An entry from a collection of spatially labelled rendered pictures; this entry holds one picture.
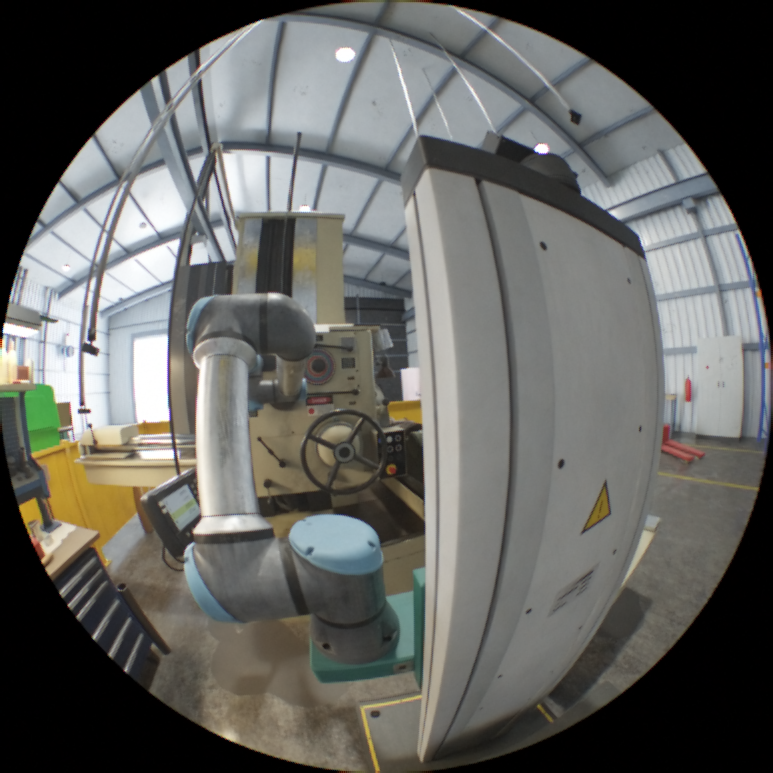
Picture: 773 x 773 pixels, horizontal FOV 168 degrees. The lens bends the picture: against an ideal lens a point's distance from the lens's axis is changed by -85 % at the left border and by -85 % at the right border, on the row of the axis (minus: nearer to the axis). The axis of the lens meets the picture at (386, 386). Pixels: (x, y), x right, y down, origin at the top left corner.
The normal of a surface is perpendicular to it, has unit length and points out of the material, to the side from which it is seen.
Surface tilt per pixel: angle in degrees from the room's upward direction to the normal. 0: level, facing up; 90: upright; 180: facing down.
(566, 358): 90
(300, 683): 0
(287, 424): 90
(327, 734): 0
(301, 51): 169
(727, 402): 90
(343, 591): 87
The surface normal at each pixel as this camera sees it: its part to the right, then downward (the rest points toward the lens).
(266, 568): 0.19, -0.80
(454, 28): -0.11, 0.99
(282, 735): -0.07, -1.00
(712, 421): -0.93, 0.07
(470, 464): 0.21, 0.01
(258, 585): 0.30, -0.60
